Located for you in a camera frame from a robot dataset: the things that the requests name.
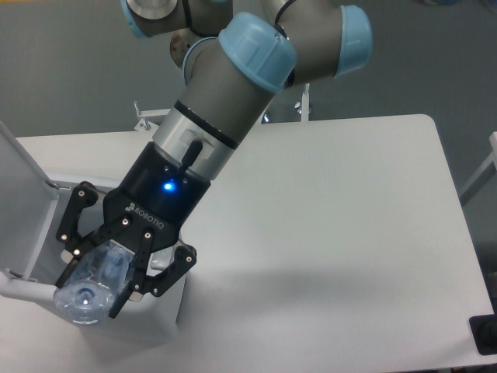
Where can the clear plastic water bottle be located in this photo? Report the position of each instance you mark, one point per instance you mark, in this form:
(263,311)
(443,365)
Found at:
(90,292)

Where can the white trash can lid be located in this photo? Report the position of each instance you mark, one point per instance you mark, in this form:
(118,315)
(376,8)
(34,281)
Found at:
(28,204)

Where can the white plastic trash can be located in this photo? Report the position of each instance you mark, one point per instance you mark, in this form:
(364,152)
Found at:
(151,319)

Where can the white upright bracket post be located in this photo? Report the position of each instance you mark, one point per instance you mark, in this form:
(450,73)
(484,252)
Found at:
(303,107)

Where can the white bracket with bolt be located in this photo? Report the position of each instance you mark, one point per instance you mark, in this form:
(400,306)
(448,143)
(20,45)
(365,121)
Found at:
(265,118)

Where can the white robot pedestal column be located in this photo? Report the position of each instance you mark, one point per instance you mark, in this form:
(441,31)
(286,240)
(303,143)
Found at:
(179,46)

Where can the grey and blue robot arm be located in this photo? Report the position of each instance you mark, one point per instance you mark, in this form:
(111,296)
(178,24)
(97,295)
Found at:
(232,73)

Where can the white frame leg right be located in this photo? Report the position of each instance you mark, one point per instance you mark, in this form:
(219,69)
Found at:
(481,175)

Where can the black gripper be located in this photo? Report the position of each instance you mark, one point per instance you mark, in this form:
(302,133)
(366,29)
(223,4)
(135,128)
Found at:
(155,195)

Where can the white metal frame bracket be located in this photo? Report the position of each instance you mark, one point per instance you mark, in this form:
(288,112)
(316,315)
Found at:
(148,120)

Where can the black clamp at table edge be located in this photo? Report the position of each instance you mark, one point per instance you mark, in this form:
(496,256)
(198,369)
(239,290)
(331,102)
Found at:
(483,328)

